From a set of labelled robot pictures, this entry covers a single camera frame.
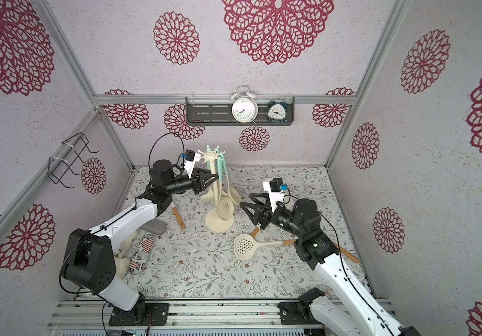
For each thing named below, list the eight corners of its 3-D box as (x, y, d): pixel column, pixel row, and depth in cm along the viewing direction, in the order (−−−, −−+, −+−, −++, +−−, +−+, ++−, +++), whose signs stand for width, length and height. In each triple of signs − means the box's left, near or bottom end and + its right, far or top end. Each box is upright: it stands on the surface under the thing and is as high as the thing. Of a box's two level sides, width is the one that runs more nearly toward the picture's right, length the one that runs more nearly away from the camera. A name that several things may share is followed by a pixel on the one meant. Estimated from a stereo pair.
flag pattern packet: (131, 272, 85) (127, 269, 82) (146, 238, 95) (142, 233, 92) (143, 274, 85) (139, 270, 82) (156, 239, 95) (153, 234, 91)
